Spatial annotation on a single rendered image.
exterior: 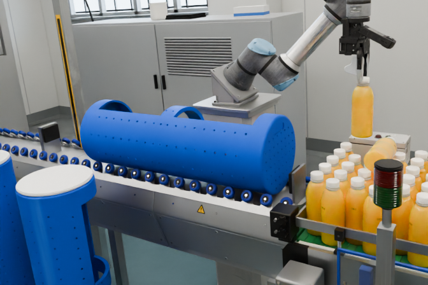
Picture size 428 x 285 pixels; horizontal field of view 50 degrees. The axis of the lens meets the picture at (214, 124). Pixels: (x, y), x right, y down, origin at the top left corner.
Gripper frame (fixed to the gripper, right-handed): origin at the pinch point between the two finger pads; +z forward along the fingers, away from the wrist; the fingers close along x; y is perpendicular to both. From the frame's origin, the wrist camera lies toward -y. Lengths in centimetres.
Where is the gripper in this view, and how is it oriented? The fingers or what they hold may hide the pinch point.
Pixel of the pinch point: (363, 79)
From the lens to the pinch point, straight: 161.3
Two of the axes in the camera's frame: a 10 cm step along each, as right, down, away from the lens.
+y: -8.4, -1.0, 5.4
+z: 0.7, 9.5, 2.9
